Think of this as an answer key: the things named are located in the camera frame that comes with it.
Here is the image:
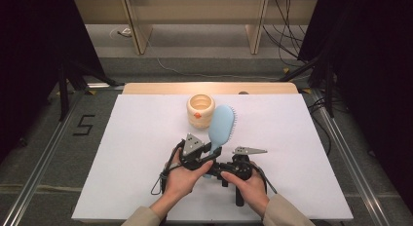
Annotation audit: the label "black floor cable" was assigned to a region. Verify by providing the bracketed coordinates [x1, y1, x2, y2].
[307, 94, 333, 157]

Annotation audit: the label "hand-held gripper cable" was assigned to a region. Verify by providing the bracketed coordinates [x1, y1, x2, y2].
[149, 138, 186, 197]
[248, 162, 279, 195]

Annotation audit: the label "floor outlet with plug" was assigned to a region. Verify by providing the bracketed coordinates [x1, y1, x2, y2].
[109, 25, 133, 39]

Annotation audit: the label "white table sheet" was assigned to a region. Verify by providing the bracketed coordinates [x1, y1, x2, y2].
[71, 94, 355, 222]

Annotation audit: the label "person's left hand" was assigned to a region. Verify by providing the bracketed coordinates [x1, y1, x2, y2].
[161, 147, 215, 203]

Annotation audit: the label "wooden table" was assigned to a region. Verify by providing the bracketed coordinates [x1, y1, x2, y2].
[122, 82, 299, 96]

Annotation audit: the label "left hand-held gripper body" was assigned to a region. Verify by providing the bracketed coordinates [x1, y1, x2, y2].
[177, 132, 216, 171]

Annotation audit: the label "aluminium floor rail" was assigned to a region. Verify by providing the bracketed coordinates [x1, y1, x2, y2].
[0, 90, 85, 226]
[309, 89, 396, 226]

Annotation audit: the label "light blue hairbrush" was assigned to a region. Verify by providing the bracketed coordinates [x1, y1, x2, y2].
[203, 103, 239, 180]

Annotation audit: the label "bundle of black cables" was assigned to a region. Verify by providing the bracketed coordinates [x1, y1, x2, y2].
[261, 0, 310, 67]

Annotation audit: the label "left hand-held gripper cable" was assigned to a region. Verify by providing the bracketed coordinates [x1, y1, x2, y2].
[149, 138, 186, 197]

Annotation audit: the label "black metal stand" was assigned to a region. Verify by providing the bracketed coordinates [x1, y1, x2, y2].
[57, 59, 125, 123]
[278, 55, 336, 119]

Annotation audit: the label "cream ribbed ceramic cup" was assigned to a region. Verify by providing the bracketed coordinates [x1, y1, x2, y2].
[186, 94, 216, 130]

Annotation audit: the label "beige wooden desk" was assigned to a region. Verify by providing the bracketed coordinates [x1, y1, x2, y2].
[73, 0, 319, 56]

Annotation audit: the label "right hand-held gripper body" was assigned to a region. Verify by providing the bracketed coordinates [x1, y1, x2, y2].
[212, 145, 269, 207]

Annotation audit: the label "right hand-held gripper cable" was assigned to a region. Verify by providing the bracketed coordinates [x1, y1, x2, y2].
[248, 162, 279, 195]

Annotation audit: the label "person's right hand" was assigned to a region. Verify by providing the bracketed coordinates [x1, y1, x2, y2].
[220, 161, 271, 218]

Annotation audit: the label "dark curtain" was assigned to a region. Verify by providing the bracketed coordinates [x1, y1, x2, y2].
[0, 0, 105, 164]
[297, 0, 413, 206]

